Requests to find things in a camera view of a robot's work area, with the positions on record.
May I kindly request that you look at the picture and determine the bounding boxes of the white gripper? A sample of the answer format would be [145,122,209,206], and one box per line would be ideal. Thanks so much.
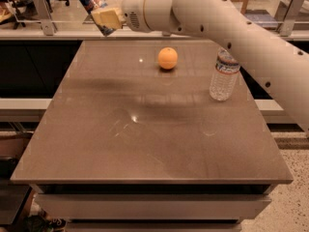
[91,0,151,33]

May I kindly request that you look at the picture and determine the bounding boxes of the grey cabinet drawer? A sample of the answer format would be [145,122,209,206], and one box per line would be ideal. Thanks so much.
[36,194,271,220]

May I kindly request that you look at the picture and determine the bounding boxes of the orange fruit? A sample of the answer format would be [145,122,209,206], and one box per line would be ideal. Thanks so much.
[157,47,178,70]

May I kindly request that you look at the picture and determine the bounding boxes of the metal railing post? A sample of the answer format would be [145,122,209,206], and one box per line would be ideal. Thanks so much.
[280,0,309,37]
[33,0,57,36]

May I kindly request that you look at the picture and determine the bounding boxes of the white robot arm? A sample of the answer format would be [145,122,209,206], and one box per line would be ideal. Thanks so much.
[91,0,309,131]

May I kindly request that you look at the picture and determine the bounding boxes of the left metal railing post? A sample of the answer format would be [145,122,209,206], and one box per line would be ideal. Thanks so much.
[33,0,57,36]

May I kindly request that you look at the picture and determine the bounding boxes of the clear plastic water bottle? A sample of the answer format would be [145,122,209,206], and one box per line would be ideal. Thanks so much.
[210,47,240,102]

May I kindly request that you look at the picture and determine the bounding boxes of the right metal railing post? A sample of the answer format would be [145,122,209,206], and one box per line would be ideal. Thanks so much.
[280,0,309,37]

